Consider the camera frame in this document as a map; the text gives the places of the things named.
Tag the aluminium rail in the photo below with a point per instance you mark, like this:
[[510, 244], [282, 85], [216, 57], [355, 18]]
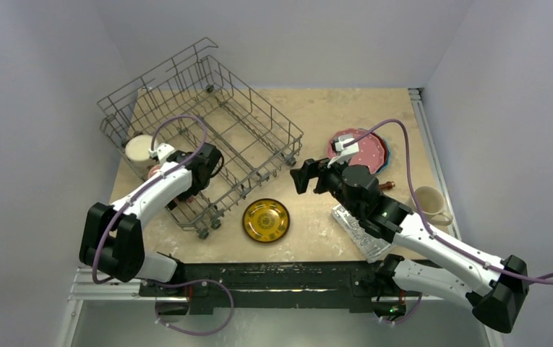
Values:
[[426, 134]]

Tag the pink mug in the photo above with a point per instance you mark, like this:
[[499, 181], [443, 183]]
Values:
[[154, 171]]

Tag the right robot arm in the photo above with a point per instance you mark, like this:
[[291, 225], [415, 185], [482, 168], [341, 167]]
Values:
[[489, 286]]

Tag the clear plastic screw box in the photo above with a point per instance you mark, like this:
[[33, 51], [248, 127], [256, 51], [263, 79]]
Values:
[[371, 248]]

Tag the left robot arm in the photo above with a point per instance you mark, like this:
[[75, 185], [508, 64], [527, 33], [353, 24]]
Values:
[[112, 240]]

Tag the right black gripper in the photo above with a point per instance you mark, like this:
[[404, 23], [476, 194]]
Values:
[[315, 173]]

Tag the blue plate under stack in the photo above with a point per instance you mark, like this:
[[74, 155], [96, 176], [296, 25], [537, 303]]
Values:
[[386, 156]]

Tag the pink dotted plate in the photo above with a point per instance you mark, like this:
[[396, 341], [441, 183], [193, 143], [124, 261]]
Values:
[[368, 153]]

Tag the red plate in stack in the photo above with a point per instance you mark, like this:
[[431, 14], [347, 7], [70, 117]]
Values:
[[383, 150]]

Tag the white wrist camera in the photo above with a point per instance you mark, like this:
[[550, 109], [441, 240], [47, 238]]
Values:
[[161, 152], [343, 149]]

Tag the grey wire dish rack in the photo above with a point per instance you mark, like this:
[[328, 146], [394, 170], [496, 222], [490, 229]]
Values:
[[192, 102]]

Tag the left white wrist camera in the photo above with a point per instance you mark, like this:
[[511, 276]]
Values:
[[161, 152]]

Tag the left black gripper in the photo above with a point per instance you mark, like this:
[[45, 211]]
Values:
[[186, 196]]

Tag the yellow black saucer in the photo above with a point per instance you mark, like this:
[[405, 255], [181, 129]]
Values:
[[266, 221]]

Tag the black base frame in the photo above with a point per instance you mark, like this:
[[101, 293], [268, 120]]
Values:
[[350, 285]]

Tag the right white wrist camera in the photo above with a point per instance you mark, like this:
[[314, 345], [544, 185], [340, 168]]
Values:
[[343, 149]]

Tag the brown copper tool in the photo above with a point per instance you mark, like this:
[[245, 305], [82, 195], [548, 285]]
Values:
[[388, 185]]

